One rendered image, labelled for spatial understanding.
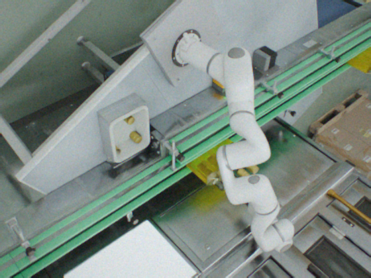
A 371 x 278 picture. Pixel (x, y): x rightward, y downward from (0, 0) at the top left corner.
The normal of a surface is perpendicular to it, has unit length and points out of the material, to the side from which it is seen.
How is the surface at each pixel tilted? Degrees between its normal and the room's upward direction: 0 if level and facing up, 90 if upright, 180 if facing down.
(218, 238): 90
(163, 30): 3
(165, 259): 90
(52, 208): 90
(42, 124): 90
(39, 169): 0
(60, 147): 0
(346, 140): 98
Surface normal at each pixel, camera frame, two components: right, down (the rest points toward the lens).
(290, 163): 0.00, -0.70
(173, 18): 0.69, 0.51
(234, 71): -0.29, -0.57
